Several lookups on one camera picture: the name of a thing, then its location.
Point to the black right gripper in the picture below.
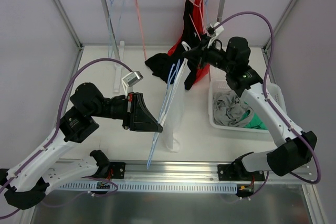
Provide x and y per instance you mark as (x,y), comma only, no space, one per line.
(202,51)

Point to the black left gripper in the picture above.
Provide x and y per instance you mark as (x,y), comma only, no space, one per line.
(128,111)

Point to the white tank top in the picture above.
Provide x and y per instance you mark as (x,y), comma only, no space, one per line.
(173,117)

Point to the grey tank top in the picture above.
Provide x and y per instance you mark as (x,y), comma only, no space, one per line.
(228,109)

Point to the green tank top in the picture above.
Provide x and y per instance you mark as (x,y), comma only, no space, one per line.
(253,121)

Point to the light blue wire hanger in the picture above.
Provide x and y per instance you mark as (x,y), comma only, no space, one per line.
(113,47)

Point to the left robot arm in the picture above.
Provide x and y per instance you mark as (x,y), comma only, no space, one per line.
(28,183)

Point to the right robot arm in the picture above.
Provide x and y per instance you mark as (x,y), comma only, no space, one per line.
(294,146)

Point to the red tank top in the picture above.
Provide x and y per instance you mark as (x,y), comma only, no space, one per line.
(192,32)

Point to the black tank top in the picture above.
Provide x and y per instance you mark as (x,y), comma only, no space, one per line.
(160,64)

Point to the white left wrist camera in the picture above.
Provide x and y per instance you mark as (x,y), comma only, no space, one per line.
(130,80)

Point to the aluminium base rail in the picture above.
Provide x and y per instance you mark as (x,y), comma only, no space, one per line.
(160,171)

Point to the white slotted cable duct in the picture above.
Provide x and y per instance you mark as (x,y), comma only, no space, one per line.
(155,187)

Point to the aluminium frame post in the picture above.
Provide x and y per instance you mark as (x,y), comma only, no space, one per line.
(63,14)

